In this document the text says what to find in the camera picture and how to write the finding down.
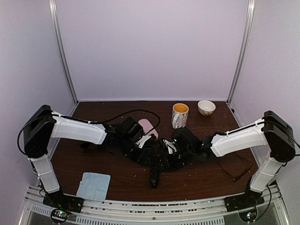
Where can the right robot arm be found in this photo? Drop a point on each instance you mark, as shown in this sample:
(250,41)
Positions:
(270,130)

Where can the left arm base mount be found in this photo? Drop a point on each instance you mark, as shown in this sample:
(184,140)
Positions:
(63,206)

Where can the tortoise frame glasses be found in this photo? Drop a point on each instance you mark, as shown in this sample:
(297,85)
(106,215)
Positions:
(235,166)

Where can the patterned mug yellow inside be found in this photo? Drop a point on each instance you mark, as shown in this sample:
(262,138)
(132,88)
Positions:
(179,115)

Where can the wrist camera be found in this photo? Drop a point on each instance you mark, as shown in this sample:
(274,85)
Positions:
(144,139)
(169,146)

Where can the black glasses case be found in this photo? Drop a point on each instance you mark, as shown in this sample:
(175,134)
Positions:
(154,175)

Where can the white ceramic bowl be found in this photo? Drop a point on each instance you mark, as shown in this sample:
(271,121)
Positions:
(206,108)

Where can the front aluminium rail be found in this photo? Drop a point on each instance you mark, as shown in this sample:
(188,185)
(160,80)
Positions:
(211,211)

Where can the left blue cleaning cloth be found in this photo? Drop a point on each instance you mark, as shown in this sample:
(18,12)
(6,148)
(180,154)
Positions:
(93,186)

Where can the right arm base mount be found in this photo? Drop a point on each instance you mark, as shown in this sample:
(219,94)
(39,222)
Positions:
(246,204)

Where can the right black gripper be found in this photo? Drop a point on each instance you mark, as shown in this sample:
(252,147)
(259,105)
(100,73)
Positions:
(165,159)

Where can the pink glasses case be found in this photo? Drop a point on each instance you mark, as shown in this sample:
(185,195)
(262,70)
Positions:
(148,128)

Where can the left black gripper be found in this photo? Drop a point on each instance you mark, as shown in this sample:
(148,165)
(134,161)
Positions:
(142,158)

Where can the right aluminium frame post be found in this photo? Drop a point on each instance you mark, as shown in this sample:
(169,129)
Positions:
(243,48)

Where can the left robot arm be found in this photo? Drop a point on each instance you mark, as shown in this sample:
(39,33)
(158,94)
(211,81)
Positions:
(46,124)

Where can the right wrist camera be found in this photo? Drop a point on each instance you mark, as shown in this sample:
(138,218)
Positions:
(169,146)

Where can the thin black frame glasses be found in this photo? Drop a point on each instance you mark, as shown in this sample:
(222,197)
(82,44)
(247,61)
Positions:
(84,145)

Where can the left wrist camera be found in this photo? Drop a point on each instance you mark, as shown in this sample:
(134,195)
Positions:
(144,139)

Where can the aluminium frame post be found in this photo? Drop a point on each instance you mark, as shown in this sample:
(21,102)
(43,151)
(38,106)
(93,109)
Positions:
(243,48)
(62,55)

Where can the left aluminium frame post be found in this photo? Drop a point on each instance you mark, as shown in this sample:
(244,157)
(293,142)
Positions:
(62,55)

